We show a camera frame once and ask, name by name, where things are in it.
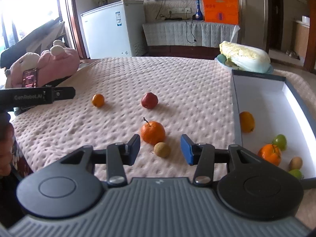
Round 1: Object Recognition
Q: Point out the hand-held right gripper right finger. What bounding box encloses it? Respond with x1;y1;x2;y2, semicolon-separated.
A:
180;134;264;187

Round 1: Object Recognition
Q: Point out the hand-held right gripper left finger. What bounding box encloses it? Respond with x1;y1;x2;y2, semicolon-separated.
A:
58;134;141;187

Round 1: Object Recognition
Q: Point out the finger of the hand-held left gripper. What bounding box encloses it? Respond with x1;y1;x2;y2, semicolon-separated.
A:
52;87;76;102

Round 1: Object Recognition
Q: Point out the brown longan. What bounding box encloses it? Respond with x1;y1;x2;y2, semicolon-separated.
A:
153;142;171;158
289;156;303;170

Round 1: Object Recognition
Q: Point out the large orange with stem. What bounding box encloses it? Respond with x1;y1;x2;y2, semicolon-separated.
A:
140;117;166;146

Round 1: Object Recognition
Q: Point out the small round orange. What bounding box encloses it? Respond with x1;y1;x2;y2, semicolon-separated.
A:
92;93;105;108

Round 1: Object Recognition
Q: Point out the red apple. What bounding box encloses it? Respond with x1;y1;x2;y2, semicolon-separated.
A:
141;92;159;109

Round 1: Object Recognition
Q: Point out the oval yellowish orange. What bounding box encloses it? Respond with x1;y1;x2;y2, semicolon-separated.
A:
239;111;255;133

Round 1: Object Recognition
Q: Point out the mandarin orange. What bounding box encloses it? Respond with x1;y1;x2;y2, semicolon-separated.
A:
258;143;282;166

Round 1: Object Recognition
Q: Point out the grey box with white inside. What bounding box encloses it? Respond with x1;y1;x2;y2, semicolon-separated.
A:
231;70;316;182

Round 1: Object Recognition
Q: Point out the round green fruit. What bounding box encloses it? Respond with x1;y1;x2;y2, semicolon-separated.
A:
273;134;287;151
289;169;303;180

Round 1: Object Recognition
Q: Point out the person's left forearm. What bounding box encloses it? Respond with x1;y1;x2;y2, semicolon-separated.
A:
0;112;15;178

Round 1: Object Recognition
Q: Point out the smartphone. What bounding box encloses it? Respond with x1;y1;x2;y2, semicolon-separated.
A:
22;68;39;88

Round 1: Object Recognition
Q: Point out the pink plush toy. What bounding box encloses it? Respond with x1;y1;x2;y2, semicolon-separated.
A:
4;39;81;89

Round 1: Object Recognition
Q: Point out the black grey folded equipment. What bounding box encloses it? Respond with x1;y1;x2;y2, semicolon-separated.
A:
0;17;67;67

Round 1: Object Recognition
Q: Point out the floral patterned cloth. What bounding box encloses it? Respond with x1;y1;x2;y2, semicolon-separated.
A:
10;138;34;178

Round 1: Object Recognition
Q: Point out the pink textured blanket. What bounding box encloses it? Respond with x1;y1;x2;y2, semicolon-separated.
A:
10;56;316;185

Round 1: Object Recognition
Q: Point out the white chest freezer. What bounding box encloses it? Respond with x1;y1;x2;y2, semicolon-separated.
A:
80;0;149;59

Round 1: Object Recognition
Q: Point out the napa cabbage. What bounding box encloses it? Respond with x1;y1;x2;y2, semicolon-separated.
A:
219;41;271;72

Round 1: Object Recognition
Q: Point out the light blue plate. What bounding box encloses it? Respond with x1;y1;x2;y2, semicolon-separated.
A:
214;54;274;74

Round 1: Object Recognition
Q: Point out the cloth-covered low cabinet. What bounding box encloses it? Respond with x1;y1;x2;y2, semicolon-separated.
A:
142;20;239;47

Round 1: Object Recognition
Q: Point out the orange paper bag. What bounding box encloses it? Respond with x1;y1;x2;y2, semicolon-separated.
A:
202;0;239;25

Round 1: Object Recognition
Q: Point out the wooden cabinet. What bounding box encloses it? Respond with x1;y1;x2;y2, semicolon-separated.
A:
293;20;310;60

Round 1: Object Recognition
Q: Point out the black cable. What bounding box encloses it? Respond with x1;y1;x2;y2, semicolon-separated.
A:
185;15;197;43

